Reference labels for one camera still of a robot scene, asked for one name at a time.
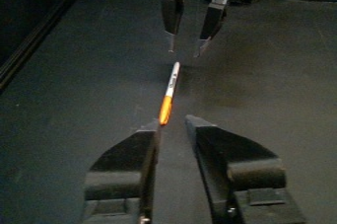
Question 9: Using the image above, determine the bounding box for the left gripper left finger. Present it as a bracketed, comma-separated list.
[81, 118, 162, 224]

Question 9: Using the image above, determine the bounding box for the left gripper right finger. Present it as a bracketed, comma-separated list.
[183, 113, 307, 224]

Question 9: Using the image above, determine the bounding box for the grey marker pen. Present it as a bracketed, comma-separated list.
[158, 61, 181, 126]

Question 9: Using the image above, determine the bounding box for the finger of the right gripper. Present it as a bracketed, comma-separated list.
[191, 0, 230, 59]
[159, 0, 185, 54]

